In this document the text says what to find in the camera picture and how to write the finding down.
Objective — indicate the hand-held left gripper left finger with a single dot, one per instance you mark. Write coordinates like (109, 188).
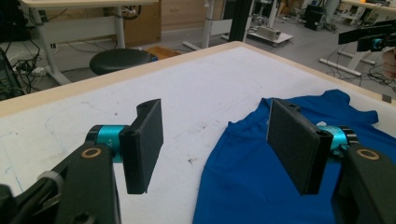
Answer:
(141, 149)

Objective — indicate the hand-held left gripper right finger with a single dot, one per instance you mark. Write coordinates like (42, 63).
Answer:
(292, 146)

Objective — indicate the blue shirt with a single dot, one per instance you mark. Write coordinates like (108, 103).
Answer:
(249, 174)

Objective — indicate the black equipment box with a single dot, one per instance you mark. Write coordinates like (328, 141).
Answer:
(314, 17)

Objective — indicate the small grey tab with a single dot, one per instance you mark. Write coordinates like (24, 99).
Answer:
(386, 98)

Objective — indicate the white wheeled platform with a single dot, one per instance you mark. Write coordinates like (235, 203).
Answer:
(280, 39)

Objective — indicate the black round stool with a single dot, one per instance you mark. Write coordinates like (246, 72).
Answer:
(120, 59)

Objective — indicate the grey box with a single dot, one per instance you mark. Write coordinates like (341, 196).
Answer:
(269, 32)

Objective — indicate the brown cardboard box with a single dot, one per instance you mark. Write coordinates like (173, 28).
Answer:
(162, 52)

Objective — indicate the black pillar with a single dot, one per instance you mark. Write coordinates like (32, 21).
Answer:
(240, 18)

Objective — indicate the white desk with metal legs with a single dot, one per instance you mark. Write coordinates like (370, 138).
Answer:
(81, 29)

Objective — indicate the white desk leg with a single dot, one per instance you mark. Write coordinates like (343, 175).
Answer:
(208, 25)

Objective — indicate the black computer tower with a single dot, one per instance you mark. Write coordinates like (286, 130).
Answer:
(7, 77)

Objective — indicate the white desk foot frame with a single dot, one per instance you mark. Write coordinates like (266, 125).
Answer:
(351, 63)

